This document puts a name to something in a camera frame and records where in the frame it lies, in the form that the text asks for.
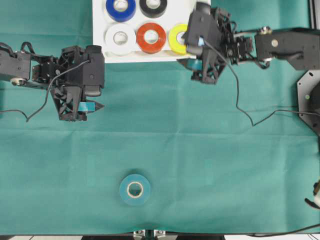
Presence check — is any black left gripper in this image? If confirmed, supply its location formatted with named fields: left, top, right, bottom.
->
left=31, top=45, right=105, bottom=122

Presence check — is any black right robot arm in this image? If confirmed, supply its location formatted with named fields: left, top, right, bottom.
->
left=178, top=2, right=320, bottom=84

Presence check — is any camera cable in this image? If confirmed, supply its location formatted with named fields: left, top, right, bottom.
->
left=203, top=39, right=320, bottom=127
left=0, top=59, right=91, bottom=123

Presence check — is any metal table clamp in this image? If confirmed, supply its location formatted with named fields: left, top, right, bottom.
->
left=133, top=229, right=166, bottom=240

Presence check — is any left camera cable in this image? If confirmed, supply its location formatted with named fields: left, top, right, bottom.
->
left=0, top=59, right=91, bottom=123

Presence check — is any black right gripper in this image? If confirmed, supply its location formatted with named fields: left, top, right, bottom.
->
left=177, top=7, right=232, bottom=84

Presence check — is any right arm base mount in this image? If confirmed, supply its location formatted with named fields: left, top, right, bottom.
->
left=296, top=70, right=320, bottom=137

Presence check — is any white plastic case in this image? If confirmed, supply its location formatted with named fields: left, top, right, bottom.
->
left=92, top=0, right=196, bottom=63

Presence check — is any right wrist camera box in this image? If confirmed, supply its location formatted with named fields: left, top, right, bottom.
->
left=182, top=1, right=222, bottom=56

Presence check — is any black cable bottom right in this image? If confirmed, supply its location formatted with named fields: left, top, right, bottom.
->
left=246, top=223, right=320, bottom=238

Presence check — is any black tape roll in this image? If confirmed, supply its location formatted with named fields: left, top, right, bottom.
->
left=139, top=0, right=168, bottom=19

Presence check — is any teal tape roll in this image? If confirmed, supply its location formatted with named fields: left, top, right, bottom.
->
left=119, top=174, right=151, bottom=206

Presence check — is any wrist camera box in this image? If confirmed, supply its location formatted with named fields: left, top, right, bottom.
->
left=82, top=48, right=105, bottom=97
left=182, top=1, right=222, bottom=56

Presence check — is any white black object at edge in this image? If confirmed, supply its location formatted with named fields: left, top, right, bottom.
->
left=304, top=181, right=320, bottom=210

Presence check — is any yellow tape roll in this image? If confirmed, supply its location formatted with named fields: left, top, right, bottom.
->
left=168, top=24, right=188, bottom=55

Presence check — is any aluminium frame rail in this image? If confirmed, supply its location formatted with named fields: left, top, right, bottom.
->
left=308, top=0, right=320, bottom=30

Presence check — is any white tape roll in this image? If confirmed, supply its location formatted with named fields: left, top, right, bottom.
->
left=105, top=23, right=136, bottom=56

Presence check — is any red tape roll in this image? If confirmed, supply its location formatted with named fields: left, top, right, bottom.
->
left=136, top=22, right=167, bottom=54

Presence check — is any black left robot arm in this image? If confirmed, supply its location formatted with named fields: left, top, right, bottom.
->
left=0, top=41, right=105, bottom=122

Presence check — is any right camera cable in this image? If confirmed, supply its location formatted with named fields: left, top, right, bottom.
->
left=203, top=39, right=320, bottom=127

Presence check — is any blue tape roll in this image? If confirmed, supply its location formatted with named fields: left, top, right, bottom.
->
left=105, top=0, right=136, bottom=22

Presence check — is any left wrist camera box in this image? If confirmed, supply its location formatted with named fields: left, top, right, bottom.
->
left=82, top=48, right=105, bottom=97

